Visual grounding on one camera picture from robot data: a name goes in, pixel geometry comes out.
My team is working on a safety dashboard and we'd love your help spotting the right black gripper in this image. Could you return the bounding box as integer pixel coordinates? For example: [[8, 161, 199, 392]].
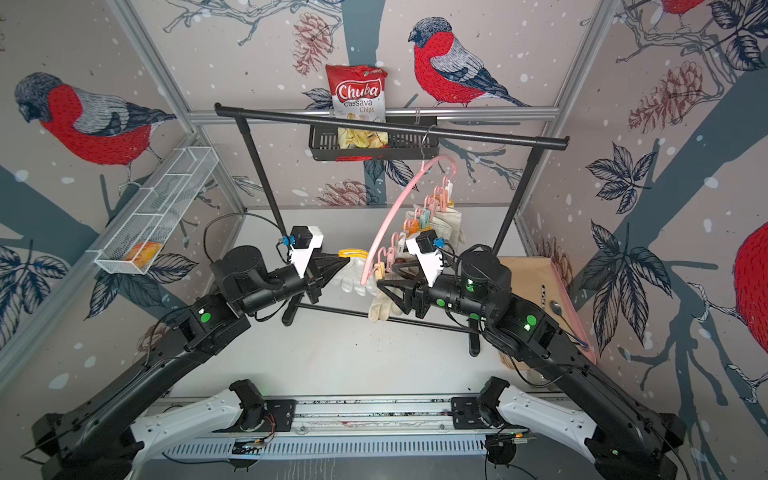
[[379, 259, 496, 327]]

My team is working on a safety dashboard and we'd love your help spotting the black clothes rack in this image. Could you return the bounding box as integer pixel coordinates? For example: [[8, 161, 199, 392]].
[[214, 101, 571, 359]]

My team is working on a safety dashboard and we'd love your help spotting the green-striped leather glove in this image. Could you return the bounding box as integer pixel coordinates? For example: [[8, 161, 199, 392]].
[[422, 208, 466, 250]]

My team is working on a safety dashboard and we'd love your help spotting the pink clip hanger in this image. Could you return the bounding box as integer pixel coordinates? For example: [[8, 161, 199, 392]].
[[359, 125, 458, 287]]

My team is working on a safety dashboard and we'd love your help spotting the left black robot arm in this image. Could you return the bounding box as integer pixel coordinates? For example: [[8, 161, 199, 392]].
[[32, 246, 349, 479]]

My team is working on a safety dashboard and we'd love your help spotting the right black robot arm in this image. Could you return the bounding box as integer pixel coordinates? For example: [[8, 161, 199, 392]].
[[377, 249, 685, 479]]

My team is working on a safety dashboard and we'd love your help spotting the yellow clothespin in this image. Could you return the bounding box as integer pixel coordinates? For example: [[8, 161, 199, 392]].
[[373, 262, 386, 281]]

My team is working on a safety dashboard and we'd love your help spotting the tan pink-edged placemat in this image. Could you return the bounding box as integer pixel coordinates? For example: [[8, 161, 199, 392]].
[[499, 257, 597, 363]]

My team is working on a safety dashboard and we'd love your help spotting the silver spoon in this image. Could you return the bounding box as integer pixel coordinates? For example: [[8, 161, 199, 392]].
[[549, 300, 566, 321]]

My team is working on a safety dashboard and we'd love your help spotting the red cassava chips bag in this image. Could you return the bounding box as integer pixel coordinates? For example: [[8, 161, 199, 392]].
[[325, 65, 389, 149]]

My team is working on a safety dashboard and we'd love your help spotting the orange snack packet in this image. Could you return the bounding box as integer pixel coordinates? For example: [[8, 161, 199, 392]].
[[123, 241, 163, 270]]

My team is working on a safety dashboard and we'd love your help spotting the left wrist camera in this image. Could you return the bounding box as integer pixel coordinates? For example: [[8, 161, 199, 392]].
[[283, 225, 324, 278]]

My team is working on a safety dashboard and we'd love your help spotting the dark wall basket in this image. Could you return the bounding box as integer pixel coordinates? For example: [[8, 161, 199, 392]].
[[308, 117, 439, 162]]

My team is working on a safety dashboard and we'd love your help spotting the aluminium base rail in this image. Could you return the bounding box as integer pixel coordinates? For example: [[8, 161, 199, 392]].
[[125, 394, 625, 462]]

